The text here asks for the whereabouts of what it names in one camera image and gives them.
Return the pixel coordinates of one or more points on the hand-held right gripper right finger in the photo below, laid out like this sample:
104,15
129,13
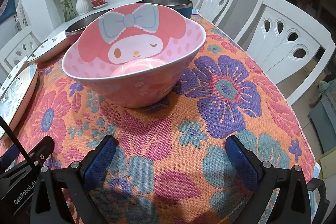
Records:
241,161

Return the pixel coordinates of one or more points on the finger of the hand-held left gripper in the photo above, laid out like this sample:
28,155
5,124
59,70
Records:
43,148
8,156

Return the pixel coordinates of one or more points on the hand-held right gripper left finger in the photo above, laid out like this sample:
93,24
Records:
99,161

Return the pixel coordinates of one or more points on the pink cartoon bowl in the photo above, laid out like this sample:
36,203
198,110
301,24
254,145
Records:
136,37

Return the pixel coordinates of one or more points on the floral woven tablecloth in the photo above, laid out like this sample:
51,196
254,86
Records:
223,121

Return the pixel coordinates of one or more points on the grey-blue box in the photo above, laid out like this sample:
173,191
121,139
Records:
324,113

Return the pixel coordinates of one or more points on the red steel bowl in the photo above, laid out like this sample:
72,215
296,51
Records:
74,31

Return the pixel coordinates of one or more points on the white carved furniture piece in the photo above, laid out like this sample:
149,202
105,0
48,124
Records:
20,14

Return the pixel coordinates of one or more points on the blue appliance cover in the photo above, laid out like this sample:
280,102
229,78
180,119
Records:
6,5

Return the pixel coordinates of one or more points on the red teacup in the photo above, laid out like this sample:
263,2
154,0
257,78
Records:
98,0

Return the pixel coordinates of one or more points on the blue steel bowl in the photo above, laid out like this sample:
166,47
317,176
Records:
186,12

